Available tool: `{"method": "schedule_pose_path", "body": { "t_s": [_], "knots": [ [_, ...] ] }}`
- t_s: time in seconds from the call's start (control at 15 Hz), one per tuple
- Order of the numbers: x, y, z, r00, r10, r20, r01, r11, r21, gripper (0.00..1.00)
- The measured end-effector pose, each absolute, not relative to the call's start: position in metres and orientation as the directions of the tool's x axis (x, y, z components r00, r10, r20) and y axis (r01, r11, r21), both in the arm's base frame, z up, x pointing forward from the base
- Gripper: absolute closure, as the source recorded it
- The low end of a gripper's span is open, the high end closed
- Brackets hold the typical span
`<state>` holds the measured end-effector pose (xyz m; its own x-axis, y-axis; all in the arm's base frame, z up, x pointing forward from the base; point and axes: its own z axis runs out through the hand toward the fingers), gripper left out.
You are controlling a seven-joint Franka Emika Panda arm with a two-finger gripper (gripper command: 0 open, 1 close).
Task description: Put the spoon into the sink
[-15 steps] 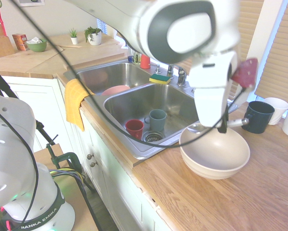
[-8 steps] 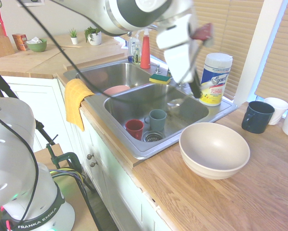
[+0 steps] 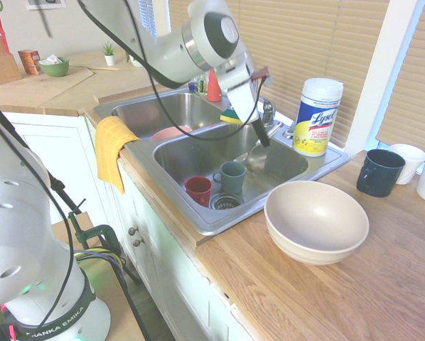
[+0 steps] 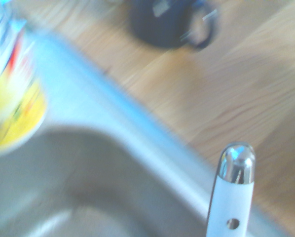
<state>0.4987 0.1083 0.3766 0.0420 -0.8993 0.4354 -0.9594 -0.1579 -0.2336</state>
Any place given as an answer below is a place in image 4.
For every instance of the black mug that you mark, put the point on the black mug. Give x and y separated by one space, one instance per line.
157 27

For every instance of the yellow printed noodle cup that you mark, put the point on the yellow printed noodle cup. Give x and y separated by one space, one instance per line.
16 106

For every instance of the stainless steel kitchen sink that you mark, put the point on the stainless steel kitchen sink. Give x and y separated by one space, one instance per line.
93 177

